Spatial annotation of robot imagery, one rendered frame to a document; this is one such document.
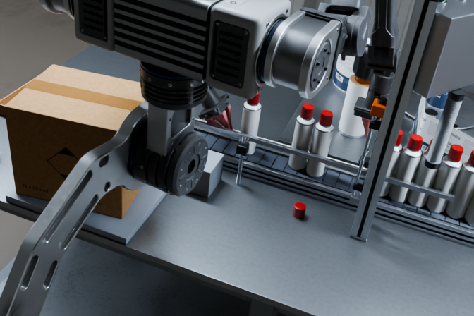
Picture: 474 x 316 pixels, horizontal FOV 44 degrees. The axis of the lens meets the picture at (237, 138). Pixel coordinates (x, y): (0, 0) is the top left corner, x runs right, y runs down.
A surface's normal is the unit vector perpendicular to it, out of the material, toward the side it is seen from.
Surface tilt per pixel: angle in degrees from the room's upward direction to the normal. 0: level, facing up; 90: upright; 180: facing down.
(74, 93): 0
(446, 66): 90
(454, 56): 90
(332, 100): 0
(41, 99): 0
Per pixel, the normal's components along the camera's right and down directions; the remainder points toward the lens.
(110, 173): 0.88, 0.33
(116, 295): 0.10, -0.83
